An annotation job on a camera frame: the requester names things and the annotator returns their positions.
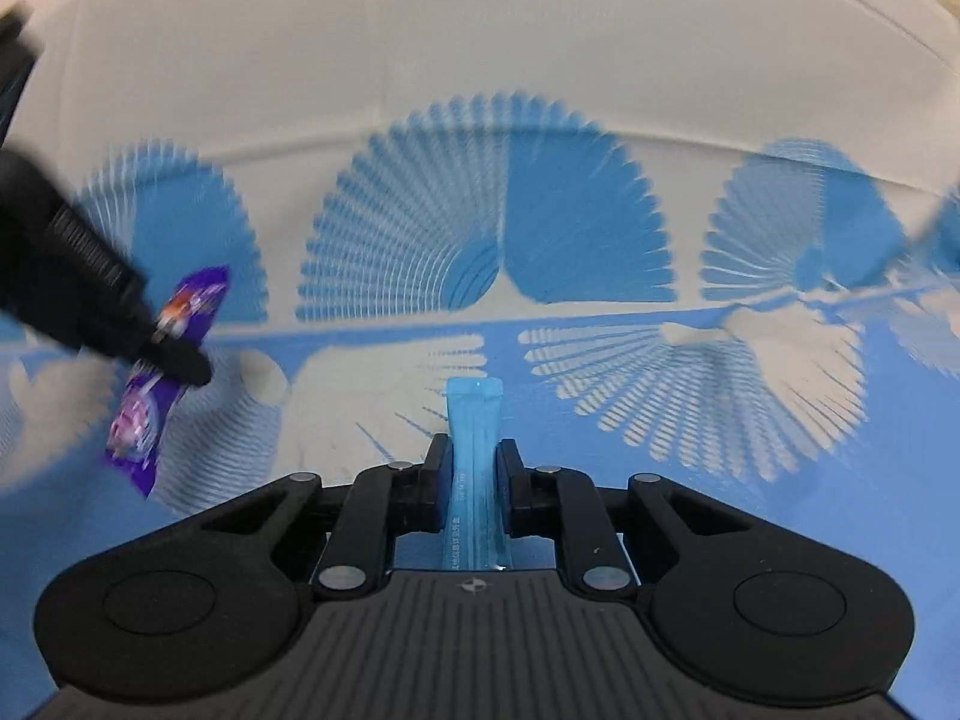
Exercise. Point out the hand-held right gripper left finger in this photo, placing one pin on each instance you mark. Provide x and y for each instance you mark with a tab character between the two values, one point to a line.
439	487

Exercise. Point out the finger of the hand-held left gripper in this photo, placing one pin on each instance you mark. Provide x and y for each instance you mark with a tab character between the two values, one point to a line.
176	361

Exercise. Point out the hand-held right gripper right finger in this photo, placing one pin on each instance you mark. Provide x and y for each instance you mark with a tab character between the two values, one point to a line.
510	491

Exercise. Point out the purple candy packet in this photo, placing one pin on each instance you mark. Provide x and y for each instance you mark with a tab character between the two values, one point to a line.
142	420

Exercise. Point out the light blue stick packet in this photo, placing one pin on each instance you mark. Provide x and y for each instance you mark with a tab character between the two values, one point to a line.
474	435

